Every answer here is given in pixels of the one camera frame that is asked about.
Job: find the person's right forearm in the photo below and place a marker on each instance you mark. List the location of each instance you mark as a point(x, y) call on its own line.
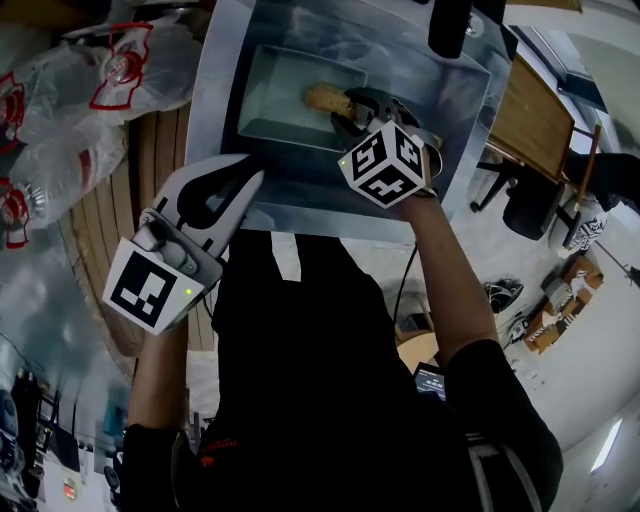
point(450, 280)

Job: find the clear plastic water jugs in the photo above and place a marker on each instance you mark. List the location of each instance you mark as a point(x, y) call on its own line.
point(65, 170)

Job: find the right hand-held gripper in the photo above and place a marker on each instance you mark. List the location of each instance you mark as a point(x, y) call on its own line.
point(385, 165)

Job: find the black office chair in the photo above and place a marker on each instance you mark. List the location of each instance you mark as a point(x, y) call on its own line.
point(530, 210)

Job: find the person's black shirt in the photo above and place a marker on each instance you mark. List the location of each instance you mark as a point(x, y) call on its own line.
point(320, 375)

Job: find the yellow-brown sponge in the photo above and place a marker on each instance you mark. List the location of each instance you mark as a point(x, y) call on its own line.
point(325, 100)

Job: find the rectangular grey pan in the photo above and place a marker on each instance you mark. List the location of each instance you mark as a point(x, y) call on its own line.
point(280, 95)

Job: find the stainless steel sink unit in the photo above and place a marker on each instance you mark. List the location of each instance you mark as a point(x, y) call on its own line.
point(300, 185)

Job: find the zebra print pillow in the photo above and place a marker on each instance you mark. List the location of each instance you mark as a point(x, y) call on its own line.
point(587, 232)

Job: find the black smartphone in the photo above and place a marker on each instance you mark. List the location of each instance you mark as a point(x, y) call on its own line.
point(431, 382)

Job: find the wooden slat platform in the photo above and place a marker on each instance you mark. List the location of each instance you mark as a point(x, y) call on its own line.
point(150, 150)

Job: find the person's left forearm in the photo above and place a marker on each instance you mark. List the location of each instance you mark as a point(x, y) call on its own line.
point(157, 375)

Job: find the cardboard box of striped items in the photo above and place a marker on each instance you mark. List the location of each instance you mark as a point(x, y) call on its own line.
point(565, 300)

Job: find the wooden shelf table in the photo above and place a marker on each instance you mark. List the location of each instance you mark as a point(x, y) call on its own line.
point(530, 115)

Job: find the round chrome sink knob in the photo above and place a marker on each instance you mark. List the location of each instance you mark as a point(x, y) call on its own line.
point(474, 25)

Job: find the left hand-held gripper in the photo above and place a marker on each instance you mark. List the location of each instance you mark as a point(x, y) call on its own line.
point(145, 287)

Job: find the black faucet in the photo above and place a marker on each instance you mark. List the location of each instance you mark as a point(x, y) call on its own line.
point(450, 30)

